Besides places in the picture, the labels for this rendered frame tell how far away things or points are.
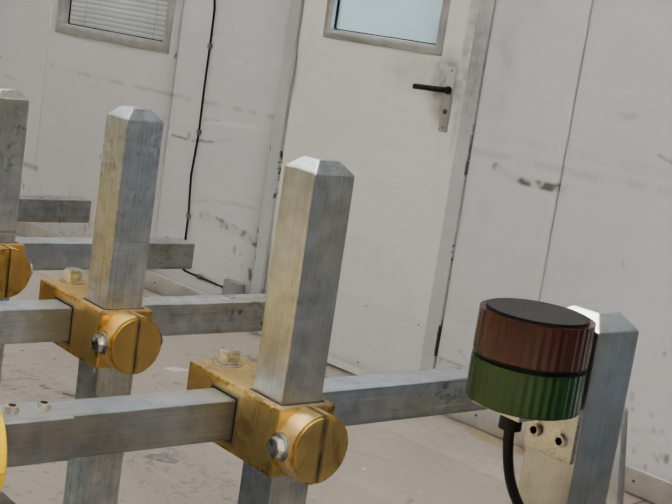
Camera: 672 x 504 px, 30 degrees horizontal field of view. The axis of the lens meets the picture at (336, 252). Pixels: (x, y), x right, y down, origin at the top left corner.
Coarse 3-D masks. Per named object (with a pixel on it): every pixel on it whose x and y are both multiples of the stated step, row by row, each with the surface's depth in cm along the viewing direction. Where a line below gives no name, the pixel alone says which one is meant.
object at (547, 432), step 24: (504, 312) 63; (528, 312) 64; (552, 312) 65; (576, 312) 65; (504, 432) 65; (528, 432) 68; (552, 432) 67; (576, 432) 66; (504, 456) 65; (552, 456) 67
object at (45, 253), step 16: (16, 240) 132; (32, 240) 133; (48, 240) 134; (64, 240) 135; (80, 240) 137; (160, 240) 143; (176, 240) 145; (32, 256) 132; (48, 256) 133; (64, 256) 134; (80, 256) 136; (160, 256) 142; (176, 256) 143; (192, 256) 145
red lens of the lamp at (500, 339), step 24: (480, 312) 64; (480, 336) 64; (504, 336) 62; (528, 336) 62; (552, 336) 62; (576, 336) 62; (504, 360) 62; (528, 360) 62; (552, 360) 62; (576, 360) 62
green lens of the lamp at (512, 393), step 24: (480, 360) 64; (480, 384) 63; (504, 384) 62; (528, 384) 62; (552, 384) 62; (576, 384) 63; (504, 408) 63; (528, 408) 62; (552, 408) 62; (576, 408) 64
